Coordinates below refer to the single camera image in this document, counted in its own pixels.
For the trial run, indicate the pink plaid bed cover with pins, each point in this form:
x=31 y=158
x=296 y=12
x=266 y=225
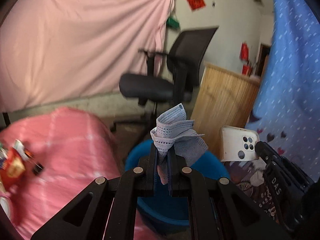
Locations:
x=63 y=152

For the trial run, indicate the green hanging pouch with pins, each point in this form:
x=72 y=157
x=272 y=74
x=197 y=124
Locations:
x=172 y=23

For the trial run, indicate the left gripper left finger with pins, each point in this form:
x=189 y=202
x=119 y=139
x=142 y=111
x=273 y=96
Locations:
x=106 y=209

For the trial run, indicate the black office chair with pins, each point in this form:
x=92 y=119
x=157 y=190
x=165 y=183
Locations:
x=183 y=62

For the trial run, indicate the pink hanging sheet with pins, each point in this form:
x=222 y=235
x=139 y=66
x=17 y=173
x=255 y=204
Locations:
x=55 y=50

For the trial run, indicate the blue face mask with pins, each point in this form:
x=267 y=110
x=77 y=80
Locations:
x=174 y=131

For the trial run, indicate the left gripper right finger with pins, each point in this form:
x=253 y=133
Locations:
x=213 y=205

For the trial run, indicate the red gold snack wrapper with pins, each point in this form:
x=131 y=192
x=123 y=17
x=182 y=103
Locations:
x=12 y=169

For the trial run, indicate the white phone on mount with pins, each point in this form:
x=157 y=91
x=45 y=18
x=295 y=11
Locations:
x=238 y=144

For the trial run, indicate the blue plastic bucket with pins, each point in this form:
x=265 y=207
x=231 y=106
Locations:
x=162 y=208

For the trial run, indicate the blue polka dot curtain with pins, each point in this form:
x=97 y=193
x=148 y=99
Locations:
x=287 y=105

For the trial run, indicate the wooden cabinet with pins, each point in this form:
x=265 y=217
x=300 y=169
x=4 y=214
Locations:
x=224 y=98

